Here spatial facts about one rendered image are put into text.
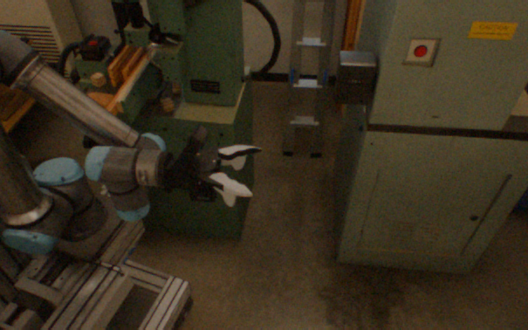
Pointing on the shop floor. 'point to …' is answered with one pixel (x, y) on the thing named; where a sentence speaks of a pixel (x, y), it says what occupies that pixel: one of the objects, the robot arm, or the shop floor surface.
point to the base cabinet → (235, 225)
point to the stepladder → (308, 79)
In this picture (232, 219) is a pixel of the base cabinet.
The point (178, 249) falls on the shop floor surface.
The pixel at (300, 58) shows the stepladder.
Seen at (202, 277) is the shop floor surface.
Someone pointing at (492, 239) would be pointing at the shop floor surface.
